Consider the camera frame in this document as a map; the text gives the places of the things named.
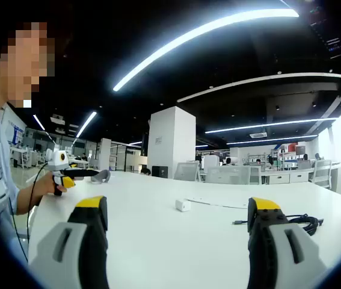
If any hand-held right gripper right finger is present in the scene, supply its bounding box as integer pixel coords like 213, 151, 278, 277
247, 197, 329, 289

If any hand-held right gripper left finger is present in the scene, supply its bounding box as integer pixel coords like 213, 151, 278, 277
28, 195, 111, 289

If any black Type-C cable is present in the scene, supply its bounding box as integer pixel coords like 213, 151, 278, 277
232, 213, 324, 237

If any white charger adapter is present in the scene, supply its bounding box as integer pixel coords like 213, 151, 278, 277
175, 199, 192, 211

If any white desk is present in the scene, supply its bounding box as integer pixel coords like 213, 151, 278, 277
27, 170, 341, 289

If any person's left hand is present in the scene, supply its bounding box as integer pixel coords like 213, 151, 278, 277
37, 173, 68, 197

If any grey curved headset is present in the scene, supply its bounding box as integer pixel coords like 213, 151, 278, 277
91, 169, 112, 185

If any straight ceiling light strip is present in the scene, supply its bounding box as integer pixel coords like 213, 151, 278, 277
76, 111, 97, 138
32, 114, 46, 131
204, 117, 337, 134

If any black box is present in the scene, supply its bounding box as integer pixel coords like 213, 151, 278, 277
152, 165, 169, 178

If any white power strip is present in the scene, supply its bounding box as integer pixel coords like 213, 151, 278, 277
187, 197, 249, 209

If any white mesh office chair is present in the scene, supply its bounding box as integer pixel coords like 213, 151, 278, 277
174, 161, 201, 182
312, 159, 334, 190
205, 166, 251, 185

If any white square pillar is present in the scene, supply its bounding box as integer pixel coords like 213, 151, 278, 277
147, 105, 197, 180

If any long curved ceiling light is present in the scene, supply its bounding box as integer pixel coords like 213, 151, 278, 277
112, 8, 300, 92

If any dark ceiling screen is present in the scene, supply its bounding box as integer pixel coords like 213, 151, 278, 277
309, 5, 341, 60

